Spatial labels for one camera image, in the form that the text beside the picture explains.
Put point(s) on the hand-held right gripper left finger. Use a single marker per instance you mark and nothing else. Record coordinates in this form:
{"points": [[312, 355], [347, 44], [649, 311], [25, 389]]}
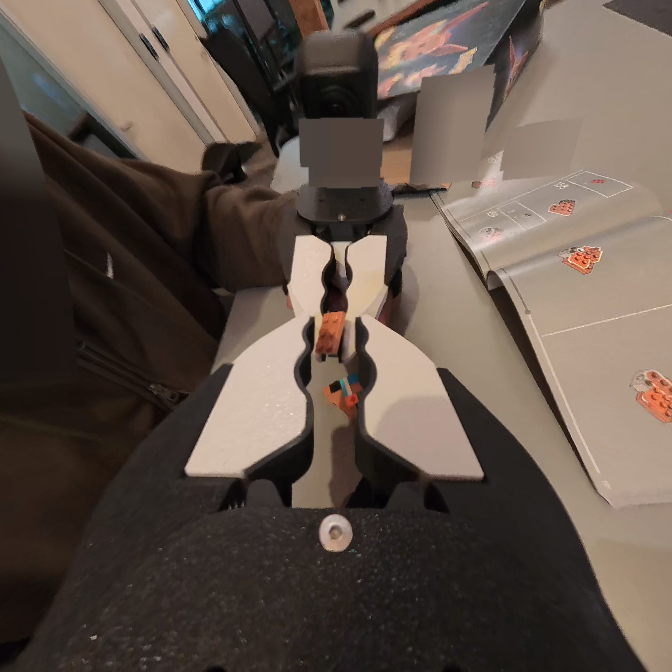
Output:
{"points": [[252, 414]]}

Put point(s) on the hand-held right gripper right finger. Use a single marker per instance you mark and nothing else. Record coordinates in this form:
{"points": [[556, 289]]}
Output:
{"points": [[414, 420]]}

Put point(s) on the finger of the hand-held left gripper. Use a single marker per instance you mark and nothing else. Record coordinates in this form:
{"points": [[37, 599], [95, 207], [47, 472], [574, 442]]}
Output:
{"points": [[370, 273], [307, 273]]}

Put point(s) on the black office chair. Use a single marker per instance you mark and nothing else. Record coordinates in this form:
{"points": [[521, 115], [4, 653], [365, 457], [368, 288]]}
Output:
{"points": [[252, 78]]}

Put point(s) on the brown toy brick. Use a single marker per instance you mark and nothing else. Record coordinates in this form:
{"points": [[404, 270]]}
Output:
{"points": [[329, 330]]}

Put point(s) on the white cabinet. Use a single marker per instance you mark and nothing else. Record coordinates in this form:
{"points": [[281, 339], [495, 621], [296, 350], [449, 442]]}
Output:
{"points": [[157, 78]]}

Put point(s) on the grey instruction booklet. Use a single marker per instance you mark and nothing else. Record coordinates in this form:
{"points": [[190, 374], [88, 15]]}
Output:
{"points": [[577, 315]]}

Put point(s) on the multicolour toy brick model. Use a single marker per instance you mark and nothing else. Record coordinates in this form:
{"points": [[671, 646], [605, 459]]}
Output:
{"points": [[344, 393]]}

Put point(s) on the dark printed toy box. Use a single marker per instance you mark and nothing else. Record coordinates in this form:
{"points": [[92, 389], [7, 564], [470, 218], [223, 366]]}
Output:
{"points": [[435, 47]]}

